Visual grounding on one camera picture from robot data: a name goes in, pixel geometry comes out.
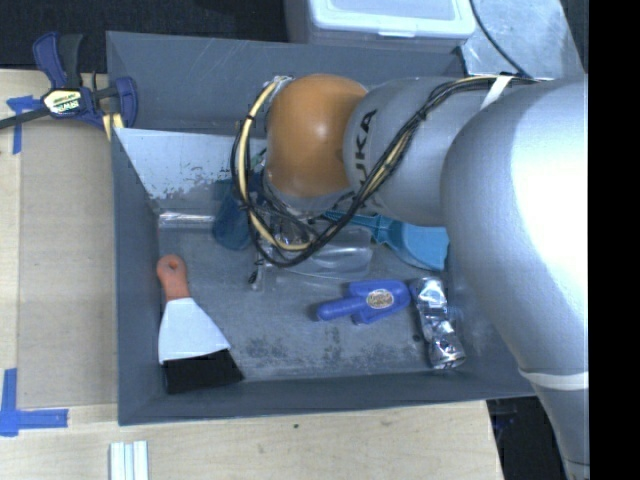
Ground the clear plastic container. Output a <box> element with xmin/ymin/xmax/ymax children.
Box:
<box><xmin>255</xmin><ymin>227</ymin><xmax>375</xmax><ymax>283</ymax></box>

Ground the translucent blue cup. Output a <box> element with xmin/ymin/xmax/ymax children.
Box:
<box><xmin>211</xmin><ymin>177</ymin><xmax>263</xmax><ymax>252</ymax></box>

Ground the blue plastic toy tool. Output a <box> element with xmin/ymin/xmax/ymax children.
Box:
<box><xmin>315</xmin><ymin>278</ymin><xmax>413</xmax><ymax>326</ymax></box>

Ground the grey metal bin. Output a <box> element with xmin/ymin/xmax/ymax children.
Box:
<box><xmin>104</xmin><ymin>30</ymin><xmax>537</xmax><ymax>427</ymax></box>

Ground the light blue plastic scoop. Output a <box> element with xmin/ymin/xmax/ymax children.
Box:
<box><xmin>323</xmin><ymin>209</ymin><xmax>451</xmax><ymax>273</ymax></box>

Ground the paint brush with black bristles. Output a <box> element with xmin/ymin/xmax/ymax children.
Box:
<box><xmin>155</xmin><ymin>254</ymin><xmax>246</xmax><ymax>396</ymax></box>

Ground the crushed silver can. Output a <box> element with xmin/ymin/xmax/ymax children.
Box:
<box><xmin>408</xmin><ymin>276</ymin><xmax>468</xmax><ymax>371</ymax></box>

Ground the pale wood flat board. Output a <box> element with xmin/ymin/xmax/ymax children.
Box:
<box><xmin>16</xmin><ymin>121</ymin><xmax>120</xmax><ymax>410</ymax></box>

